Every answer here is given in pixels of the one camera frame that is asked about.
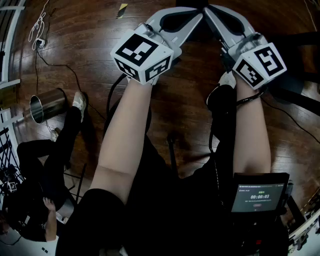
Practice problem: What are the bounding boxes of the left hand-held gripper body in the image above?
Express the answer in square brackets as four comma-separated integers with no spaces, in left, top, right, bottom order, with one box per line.
[109,22,183,86]

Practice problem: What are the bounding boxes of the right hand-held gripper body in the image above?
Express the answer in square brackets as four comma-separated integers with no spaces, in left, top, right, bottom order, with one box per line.
[221,32,288,90]

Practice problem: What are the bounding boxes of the person's right forearm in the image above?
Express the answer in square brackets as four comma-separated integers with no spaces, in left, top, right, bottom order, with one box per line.
[232,76,273,176]

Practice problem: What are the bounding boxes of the person's left forearm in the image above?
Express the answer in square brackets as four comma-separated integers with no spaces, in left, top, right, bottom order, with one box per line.
[89,79,154,205]

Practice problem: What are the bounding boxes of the yellow and black tape strip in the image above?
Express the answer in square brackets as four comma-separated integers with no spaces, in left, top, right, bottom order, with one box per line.
[115,2,129,20]

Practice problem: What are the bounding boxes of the black chair base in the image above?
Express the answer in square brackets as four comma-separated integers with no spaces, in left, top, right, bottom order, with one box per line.
[259,30,320,104]

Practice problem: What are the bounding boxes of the black wristband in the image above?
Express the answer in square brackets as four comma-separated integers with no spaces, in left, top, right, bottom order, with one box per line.
[235,90,265,106]

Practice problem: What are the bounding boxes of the person's white right shoe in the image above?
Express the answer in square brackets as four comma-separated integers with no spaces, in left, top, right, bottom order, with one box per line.
[216,71,237,90]

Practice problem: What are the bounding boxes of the stainless steel cylinder container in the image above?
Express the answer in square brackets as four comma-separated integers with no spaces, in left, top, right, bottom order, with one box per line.
[29,87,69,125]

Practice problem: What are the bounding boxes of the black chest-mounted screen device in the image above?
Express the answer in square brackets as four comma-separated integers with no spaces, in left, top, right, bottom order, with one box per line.
[229,171,291,219]

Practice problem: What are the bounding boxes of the person's black clothing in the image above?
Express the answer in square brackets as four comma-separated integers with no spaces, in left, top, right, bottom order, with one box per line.
[55,84,292,256]

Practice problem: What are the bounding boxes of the white cluttered shelf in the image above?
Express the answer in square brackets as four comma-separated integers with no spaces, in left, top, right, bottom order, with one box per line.
[286,186,320,256]

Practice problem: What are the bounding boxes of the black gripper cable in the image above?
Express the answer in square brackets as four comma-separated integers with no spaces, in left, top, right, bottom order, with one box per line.
[105,73,129,121]

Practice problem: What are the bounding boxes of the thin black floor cable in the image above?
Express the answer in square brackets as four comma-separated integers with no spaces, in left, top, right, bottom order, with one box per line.
[34,46,107,121]

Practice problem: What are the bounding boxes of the white cable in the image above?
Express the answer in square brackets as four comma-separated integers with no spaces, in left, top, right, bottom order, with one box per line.
[28,0,51,51]

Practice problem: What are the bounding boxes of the white metal shelf frame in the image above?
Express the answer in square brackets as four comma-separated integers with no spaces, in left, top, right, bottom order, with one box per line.
[0,0,28,89]

